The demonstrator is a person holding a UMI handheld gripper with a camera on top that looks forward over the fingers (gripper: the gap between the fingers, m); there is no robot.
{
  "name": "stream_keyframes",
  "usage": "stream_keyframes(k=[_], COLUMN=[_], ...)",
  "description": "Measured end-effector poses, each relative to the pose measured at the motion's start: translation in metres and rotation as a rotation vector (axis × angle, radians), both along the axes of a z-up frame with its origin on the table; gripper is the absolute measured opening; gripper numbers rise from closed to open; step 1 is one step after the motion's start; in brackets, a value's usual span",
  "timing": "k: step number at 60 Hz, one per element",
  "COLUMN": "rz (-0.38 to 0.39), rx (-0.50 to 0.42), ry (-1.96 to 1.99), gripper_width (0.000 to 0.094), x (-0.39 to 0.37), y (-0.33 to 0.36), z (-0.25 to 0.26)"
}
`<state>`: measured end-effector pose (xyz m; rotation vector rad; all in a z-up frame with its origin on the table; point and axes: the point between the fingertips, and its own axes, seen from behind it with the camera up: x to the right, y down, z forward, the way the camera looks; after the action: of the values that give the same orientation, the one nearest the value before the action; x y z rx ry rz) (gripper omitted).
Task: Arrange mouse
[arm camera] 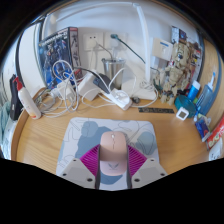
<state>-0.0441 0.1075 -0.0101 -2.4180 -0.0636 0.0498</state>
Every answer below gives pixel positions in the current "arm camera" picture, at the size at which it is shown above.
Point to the grey blue-patterned mouse pad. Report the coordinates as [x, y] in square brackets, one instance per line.
[83, 133]

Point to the small white cube clock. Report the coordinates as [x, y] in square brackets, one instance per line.
[182, 114]

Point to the black ruler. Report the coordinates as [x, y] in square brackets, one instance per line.
[156, 110]

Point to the green blanket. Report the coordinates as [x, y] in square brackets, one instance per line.
[4, 126]

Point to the colourful printed toy box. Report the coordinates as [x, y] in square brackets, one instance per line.
[179, 33]

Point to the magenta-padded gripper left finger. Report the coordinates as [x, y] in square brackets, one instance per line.
[75, 171]

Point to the blue snack packet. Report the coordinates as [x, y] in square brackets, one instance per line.
[202, 128]

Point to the tan robot figure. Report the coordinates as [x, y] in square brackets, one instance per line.
[176, 73]

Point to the large white power adapter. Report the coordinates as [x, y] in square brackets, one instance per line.
[87, 87]

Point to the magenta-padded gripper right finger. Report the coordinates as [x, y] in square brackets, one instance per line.
[148, 171]

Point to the white power strip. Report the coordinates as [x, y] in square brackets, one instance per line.
[120, 100]

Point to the white bottle with red cap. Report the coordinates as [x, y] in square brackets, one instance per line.
[30, 105]

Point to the small blue white-capped bottle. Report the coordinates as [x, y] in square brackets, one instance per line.
[193, 91]

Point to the blue robot model kit box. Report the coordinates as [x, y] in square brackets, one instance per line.
[55, 56]

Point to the small white power adapter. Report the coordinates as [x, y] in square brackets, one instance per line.
[65, 90]

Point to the white wall box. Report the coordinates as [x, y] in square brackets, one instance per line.
[162, 48]

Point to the white desk lamp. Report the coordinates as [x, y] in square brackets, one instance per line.
[144, 40]

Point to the pink computer mouse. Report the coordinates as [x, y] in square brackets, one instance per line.
[113, 151]

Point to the steel cup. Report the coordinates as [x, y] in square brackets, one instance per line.
[113, 71]

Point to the teal round tin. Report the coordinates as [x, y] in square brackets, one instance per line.
[185, 101]

